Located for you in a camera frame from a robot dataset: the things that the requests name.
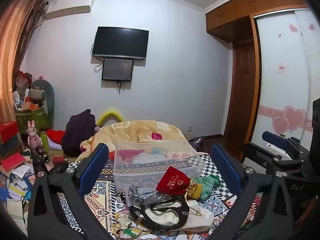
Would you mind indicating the black wall television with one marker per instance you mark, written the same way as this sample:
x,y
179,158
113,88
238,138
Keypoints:
x,y
120,42

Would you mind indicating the pink bunny doll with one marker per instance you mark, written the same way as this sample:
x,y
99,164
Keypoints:
x,y
33,135

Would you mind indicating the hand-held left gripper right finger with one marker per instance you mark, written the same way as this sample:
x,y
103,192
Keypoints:
x,y
226,171

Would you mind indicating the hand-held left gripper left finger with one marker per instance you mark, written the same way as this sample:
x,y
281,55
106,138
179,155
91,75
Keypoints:
x,y
93,171

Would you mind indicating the purple plastic stool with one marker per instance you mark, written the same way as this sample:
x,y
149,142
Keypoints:
x,y
195,143

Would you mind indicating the yellow foam arch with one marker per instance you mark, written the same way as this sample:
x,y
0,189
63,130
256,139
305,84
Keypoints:
x,y
110,113

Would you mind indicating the dark purple backpack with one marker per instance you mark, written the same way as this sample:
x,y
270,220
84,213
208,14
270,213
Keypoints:
x,y
77,132

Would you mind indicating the small black wall monitor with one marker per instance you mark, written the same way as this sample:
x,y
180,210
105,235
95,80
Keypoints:
x,y
117,69

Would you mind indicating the pink heart stickers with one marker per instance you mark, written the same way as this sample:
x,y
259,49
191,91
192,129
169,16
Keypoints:
x,y
290,120

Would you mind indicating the yellow pouch with gold tie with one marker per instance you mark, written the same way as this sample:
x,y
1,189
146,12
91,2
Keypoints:
x,y
196,191

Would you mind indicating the pile of papers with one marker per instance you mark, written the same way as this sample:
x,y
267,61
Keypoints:
x,y
17,187

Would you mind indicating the dark box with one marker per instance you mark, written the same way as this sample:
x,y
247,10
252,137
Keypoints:
x,y
10,146

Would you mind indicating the clear plastic storage box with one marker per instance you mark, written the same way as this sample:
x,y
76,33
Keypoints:
x,y
160,160

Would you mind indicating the grey plush toy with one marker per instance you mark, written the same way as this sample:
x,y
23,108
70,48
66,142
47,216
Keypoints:
x,y
41,95

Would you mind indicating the yellow fleece blanket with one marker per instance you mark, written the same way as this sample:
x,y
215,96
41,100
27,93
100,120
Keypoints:
x,y
125,130

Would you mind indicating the green knitted cloth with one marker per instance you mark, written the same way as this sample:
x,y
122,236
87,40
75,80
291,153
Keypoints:
x,y
208,183

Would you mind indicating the wooden overhead cabinet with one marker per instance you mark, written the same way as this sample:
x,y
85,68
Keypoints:
x,y
235,7

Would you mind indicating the red cylinder bottle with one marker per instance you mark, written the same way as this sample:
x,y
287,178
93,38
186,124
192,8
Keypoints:
x,y
58,160

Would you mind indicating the pink cloth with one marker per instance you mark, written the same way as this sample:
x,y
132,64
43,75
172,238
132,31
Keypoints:
x,y
157,136

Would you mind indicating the black silver flashlight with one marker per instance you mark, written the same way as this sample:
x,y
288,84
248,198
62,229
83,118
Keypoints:
x,y
42,155

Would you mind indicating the white sliding wardrobe door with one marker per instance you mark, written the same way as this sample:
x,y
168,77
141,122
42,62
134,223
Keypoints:
x,y
280,87

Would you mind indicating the white cloth bag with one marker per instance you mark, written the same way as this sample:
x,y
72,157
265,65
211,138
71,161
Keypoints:
x,y
200,213

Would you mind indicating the red book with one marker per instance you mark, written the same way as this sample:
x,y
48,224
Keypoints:
x,y
13,161

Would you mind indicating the silver glitter bag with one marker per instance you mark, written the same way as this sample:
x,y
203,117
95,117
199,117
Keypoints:
x,y
143,193

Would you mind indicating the patterned bed sheet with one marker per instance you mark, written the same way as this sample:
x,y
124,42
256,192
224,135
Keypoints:
x,y
102,192

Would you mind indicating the red box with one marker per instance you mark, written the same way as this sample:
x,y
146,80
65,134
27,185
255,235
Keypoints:
x,y
8,130

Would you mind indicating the black trimmed white bag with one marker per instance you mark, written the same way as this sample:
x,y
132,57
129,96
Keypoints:
x,y
175,218

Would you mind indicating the green bottle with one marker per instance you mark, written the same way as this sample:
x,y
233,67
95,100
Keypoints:
x,y
45,141

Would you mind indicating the red paper label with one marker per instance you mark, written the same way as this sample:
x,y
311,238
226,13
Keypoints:
x,y
282,68

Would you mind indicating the white wall outlet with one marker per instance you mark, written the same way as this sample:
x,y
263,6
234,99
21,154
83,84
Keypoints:
x,y
190,128

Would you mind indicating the brown wooden door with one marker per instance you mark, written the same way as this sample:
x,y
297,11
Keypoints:
x,y
242,92

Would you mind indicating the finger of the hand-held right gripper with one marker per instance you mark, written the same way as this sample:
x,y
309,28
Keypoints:
x,y
258,155
273,138

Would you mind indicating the green shopping bag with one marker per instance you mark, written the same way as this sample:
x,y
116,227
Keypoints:
x,y
35,118

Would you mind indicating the red cloth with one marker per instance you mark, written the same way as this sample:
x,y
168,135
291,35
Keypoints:
x,y
56,135

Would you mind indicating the white air conditioner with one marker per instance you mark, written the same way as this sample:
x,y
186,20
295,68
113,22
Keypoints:
x,y
70,6

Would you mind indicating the orange curtain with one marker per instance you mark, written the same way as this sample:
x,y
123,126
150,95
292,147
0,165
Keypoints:
x,y
13,45

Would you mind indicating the floral printed cloth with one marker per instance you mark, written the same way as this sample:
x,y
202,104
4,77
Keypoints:
x,y
122,223

